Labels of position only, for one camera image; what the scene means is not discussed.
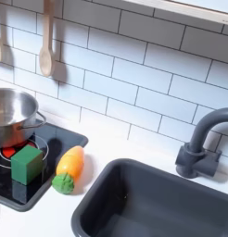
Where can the dark grey tap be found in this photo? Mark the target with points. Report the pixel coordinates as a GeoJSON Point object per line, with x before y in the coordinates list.
{"type": "Point", "coordinates": [199, 148]}

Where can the wooden spoon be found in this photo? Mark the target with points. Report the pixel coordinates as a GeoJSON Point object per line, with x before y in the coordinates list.
{"type": "Point", "coordinates": [47, 58]}

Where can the white wooden shelf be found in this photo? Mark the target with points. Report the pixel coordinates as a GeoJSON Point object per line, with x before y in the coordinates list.
{"type": "Point", "coordinates": [193, 9]}

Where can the black stove top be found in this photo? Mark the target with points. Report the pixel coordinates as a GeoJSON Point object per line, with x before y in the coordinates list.
{"type": "Point", "coordinates": [57, 140]}

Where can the green block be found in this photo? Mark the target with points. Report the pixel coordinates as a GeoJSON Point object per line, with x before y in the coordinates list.
{"type": "Point", "coordinates": [26, 165]}

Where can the dark grey sink basin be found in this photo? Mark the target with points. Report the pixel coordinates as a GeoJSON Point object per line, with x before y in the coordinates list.
{"type": "Point", "coordinates": [168, 203]}

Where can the orange toy carrot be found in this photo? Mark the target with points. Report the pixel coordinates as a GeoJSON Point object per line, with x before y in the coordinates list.
{"type": "Point", "coordinates": [70, 165]}

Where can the steel pot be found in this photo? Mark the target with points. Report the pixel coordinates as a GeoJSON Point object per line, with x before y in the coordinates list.
{"type": "Point", "coordinates": [12, 114]}

